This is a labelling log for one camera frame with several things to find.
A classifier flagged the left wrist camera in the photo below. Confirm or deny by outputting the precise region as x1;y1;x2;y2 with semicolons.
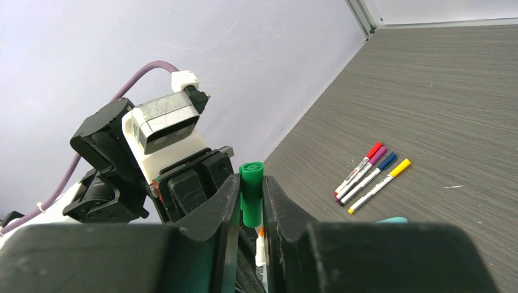
122;70;207;184

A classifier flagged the teal cloth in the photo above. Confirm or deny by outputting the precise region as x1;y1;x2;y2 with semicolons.
376;217;409;224

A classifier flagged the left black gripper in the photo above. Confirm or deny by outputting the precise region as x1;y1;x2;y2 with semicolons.
150;146;234;223

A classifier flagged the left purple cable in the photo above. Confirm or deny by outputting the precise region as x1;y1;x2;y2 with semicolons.
0;60;180;236

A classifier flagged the magenta-tipped white pen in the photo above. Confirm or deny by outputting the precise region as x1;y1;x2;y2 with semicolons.
335;145;387;202

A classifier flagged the red-tipped white pen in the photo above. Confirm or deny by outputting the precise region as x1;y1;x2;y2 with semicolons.
334;142;383;197

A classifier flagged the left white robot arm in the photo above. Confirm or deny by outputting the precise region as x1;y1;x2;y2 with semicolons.
28;90;234;225

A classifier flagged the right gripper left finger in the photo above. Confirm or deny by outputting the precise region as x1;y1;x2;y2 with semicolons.
1;175;241;292

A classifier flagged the orange-tipped white pen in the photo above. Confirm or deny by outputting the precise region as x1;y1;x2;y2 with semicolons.
348;159;412;214

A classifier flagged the black-tipped white pen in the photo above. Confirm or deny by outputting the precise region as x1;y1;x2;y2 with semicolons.
338;152;398;206

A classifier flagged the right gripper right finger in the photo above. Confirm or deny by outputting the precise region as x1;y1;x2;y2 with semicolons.
262;176;498;292

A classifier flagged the yellow-tipped white pen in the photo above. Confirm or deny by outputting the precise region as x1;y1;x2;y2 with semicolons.
255;227;267;282

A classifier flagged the green pen cap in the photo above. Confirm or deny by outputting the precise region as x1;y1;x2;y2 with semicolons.
239;162;264;228

